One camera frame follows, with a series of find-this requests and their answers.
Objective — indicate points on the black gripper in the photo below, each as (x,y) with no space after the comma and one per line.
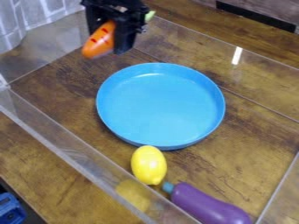
(126,12)

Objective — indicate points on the orange toy carrot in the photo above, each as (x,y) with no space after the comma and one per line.
(101,41)

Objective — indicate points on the blue round tray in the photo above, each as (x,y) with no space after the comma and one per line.
(161,104)

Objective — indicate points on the white mesh curtain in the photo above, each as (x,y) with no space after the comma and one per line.
(22,15)

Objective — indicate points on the yellow toy lemon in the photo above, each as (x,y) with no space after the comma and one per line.
(149,165)

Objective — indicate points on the purple toy eggplant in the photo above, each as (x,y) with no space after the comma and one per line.
(207,209)

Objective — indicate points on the blue plastic object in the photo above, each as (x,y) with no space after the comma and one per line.
(13,213)

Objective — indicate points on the clear acrylic enclosure wall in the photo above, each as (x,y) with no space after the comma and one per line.
(69,166)

